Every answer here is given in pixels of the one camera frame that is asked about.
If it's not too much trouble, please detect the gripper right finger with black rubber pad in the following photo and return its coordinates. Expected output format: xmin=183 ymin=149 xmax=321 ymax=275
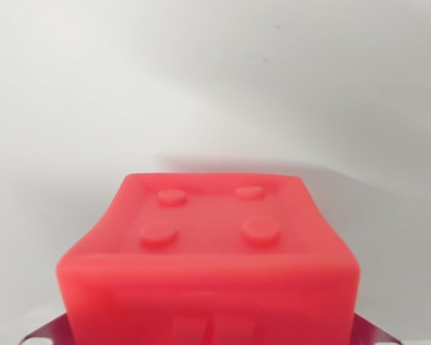
xmin=352 ymin=311 xmax=403 ymax=345

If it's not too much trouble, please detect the gripper left finger with black rubber pad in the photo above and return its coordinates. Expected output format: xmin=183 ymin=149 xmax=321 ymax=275
xmin=19 ymin=311 xmax=75 ymax=345

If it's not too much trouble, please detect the red studded cube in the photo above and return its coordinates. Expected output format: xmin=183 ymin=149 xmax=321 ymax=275
xmin=54 ymin=172 xmax=361 ymax=345

